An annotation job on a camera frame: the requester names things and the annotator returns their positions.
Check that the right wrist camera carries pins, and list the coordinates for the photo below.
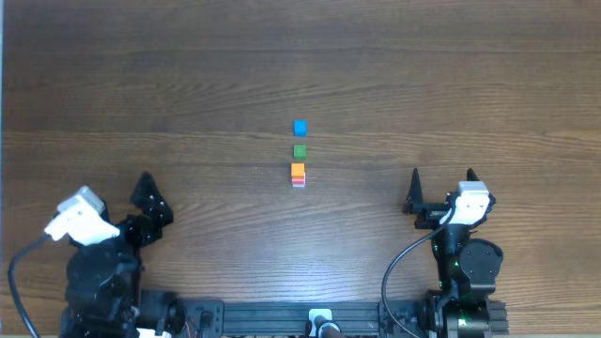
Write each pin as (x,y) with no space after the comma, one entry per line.
(469,202)

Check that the orange cube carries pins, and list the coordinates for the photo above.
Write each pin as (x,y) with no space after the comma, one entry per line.
(297,170)

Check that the blue cube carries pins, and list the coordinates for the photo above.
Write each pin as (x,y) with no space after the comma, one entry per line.
(300,128)

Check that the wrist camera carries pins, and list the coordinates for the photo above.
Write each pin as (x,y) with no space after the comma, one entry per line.
(80,216)
(469,202)

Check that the green cube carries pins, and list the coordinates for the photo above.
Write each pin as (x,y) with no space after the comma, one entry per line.
(300,151)

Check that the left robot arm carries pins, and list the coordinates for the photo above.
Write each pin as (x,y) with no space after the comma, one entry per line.
(98,281)

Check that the mounting rail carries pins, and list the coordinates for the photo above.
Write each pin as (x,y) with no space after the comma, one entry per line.
(272,319)

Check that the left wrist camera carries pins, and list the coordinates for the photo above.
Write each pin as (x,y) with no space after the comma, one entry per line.
(80,216)

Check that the red cube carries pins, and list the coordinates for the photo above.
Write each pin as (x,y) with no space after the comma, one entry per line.
(298,180)

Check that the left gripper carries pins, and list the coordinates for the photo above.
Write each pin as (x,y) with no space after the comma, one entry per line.
(141,230)

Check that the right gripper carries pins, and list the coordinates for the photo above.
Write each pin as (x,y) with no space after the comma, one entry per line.
(429,216)

